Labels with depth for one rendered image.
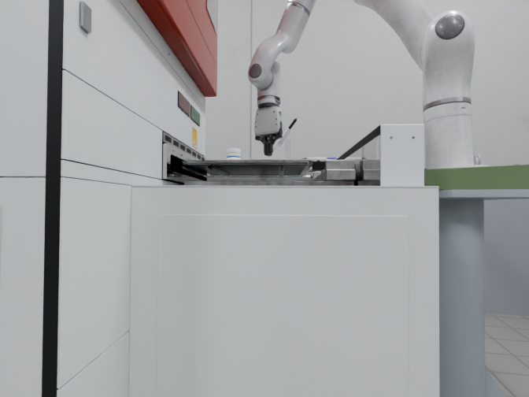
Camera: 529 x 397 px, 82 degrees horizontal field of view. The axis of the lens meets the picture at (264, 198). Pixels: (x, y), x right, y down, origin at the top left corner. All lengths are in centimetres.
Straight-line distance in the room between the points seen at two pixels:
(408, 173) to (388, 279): 23
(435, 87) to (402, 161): 33
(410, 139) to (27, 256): 73
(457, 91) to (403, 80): 175
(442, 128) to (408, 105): 172
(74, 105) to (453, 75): 89
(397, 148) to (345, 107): 191
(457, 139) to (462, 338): 52
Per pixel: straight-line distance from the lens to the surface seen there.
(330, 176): 87
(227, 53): 296
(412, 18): 112
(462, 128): 99
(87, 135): 57
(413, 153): 74
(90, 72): 61
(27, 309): 57
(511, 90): 294
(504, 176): 92
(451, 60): 100
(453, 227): 94
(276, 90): 114
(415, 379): 75
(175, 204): 65
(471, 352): 102
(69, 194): 53
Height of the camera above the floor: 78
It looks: 1 degrees up
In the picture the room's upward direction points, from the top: straight up
